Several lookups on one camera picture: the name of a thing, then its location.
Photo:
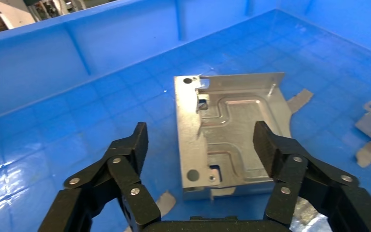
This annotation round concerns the blue plastic bin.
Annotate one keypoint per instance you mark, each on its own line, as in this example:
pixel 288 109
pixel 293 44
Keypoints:
pixel 60 128

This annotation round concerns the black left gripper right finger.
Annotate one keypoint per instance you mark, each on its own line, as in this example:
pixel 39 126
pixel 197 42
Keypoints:
pixel 300 179

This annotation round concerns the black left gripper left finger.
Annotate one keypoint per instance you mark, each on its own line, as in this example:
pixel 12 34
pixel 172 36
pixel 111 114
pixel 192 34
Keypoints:
pixel 118 179

